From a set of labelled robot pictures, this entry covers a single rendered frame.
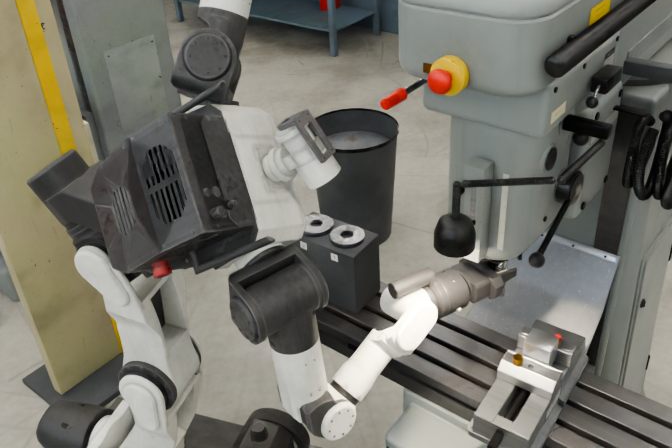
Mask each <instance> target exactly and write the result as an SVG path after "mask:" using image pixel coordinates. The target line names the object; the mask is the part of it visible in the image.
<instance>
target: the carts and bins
mask: <svg viewBox="0 0 672 448"><path fill-rule="evenodd" d="M315 120H316V122H317V123H318V125H319V126H320V128H321V129H322V131H323V132H324V134H325V135H326V137H327V138H328V139H329V141H330V142H331V144H332V145H333V147H334V148H335V150H336V152H335V153H334V154H333V156H334V158H335V159H336V161H337V162H338V164H339V165H340V167H341V170H340V171H339V173H338V174H337V175H336V176H335V177H334V178H332V179H331V180H330V181H329V182H327V183H326V184H324V185H322V186H320V187H318V188H316V191H317V198H318V204H319V210H320V214H322V215H327V216H329V217H330V218H333V219H336V220H339V221H342V222H345V223H347V224H350V225H354V226H358V227H360V228H362V229H364V230H367V231H370V232H373V233H376V234H378V235H379V245H381V244H382V243H384V242H385V241H386V240H387V239H388V238H389V237H390V235H391V229H392V213H393V197H394V181H395V164H396V148H397V136H398V134H399V130H398V128H399V124H398V122H397V120H396V119H395V118H394V117H392V116H390V115H389V114H387V113H384V112H381V111H378V110H373V109H365V108H348V109H340V110H335V111H331V112H328V113H324V114H322V115H320V116H318V117H316V118H315ZM397 125H398V126H397Z"/></svg>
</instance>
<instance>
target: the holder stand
mask: <svg viewBox="0 0 672 448"><path fill-rule="evenodd" d="M305 219H306V226H305V229H304V233H303V236H302V238H301V239H299V240H297V241H296V242H294V243H292V244H295V245H296V246H297V247H298V248H299V249H300V250H301V251H302V252H303V253H304V254H305V255H306V256H307V257H308V258H309V259H310V260H311V261H312V262H313V263H314V264H315V265H316V266H317V267H318V269H319V270H320V271H321V273H322V275H323V276H324V278H325V281H326V283H327V286H328V290H329V300H328V302H330V303H332V304H335V305H337V306H339V307H342V308H344V309H346V310H349V311H351V312H353V313H358V312H359V311H360V310H361V309H362V308H363V307H364V306H365V305H366V304H367V302H368V301H369V300H370V299H371V298H372V297H373V296H374V295H375V294H376V293H377V292H378V291H379V290H380V260H379V235H378V234H376V233H373V232H370V231H367V230H364V229H362V228H360V227H358V226H354V225H350V224H347V223H345V222H342V221H339V220H336V219H333V218H330V217H329V216H327V215H322V214H319V213H316V212H311V213H310V214H309V215H307V216H306V217H305Z"/></svg>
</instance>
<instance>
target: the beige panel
mask: <svg viewBox="0 0 672 448"><path fill-rule="evenodd" d="M71 149H75V150H76V151H77V152H78V154H79V155H80V156H81V157H82V158H83V160H84V161H85V162H86V163H87V165H88V166H89V167H90V166H92V165H93V164H95V163H94V159H93V155H92V152H91V148H90V144H89V141H88V137H87V133H86V130H85V126H84V123H83V119H82V115H81V112H80V108H79V104H78V101H77V97H76V93H75V90H74V86H73V82H72V79H71V75H70V71H69V68H68V64H67V61H66V57H65V53H64V50H63V46H62V42H61V39H60V35H59V31H58V28H57V24H56V20H55V17H54V13H53V10H52V6H51V2H50V0H0V250H1V252H2V255H3V257H4V260H5V262H6V265H7V268H8V270H9V273H10V275H11V278H12V281H13V283H14V286H15V288H16V291H17V294H18V296H19V299H20V301H21V304H22V307H23V309H24V312H25V314H26V317H27V320H28V322H29V325H30V327H31V330H32V333H33V335H34V338H35V340H36V343H37V345H38V348H39V351H40V353H41V356H42V358H43V361H44V365H42V366H41V367H39V368H38V369H36V370H35V371H33V372H32V373H30V374H29V375H27V376H26V377H24V378H23V379H22V381H23V383H24V384H25V385H26V386H27V387H28V388H29V389H31V390H32V391H33V392H34V393H36V394H37V395H38V396H39V397H40V398H42V399H43V400H44V401H45V402H46V403H48V404H49V405H51V404H52V403H54V402H55V401H58V400H60V399H64V400H73V401H79V402H85V403H89V404H93V405H97V406H101V407H104V406H106V405H107V404H108V403H110V402H111V401H112V400H114V399H115V398H116V397H118V396H119V395H120V394H121V393H120V390H119V382H118V380H119V379H118V375H119V372H120V370H121V369H122V367H123V359H124V352H123V347H122V343H121V339H120V335H119V332H118V328H117V323H116V321H115V320H114V319H113V318H112V317H111V316H110V315H109V314H108V313H107V312H106V308H105V303H104V298H103V295H102V294H101V293H100V292H99V291H98V290H97V289H96V288H95V287H93V286H92V285H91V284H90V283H89V282H88V281H87V280H86V279H85V278H84V277H82V275H81V274H80V273H79V272H78V270H77V268H76V266H75V261H74V259H75V255H76V247H75V246H74V245H73V239H72V238H71V237H70V236H69V234H68V233H67V232H66V230H67V229H66V228H65V227H64V226H63V225H62V224H61V223H60V222H59V221H58V220H57V219H56V217H55V216H54V215H53V214H52V213H51V212H50V210H49V209H48V208H47V207H46V206H45V205H44V203H43V202H42V201H41V200H40V199H39V198H38V196H37V195H36V194H35V193H34V192H33V191H32V189H31V188H30V187H29V186H28V185H27V180H28V179H29V178H31V177H32V176H33V175H35V174H36V173H38V172H39V171H40V170H42V169H43V168H45V167H46V166H47V165H49V164H50V163H52V162H53V161H54V160H56V159H57V158H59V157H60V156H62V155H63V154H65V153H66V152H68V151H69V150H71Z"/></svg>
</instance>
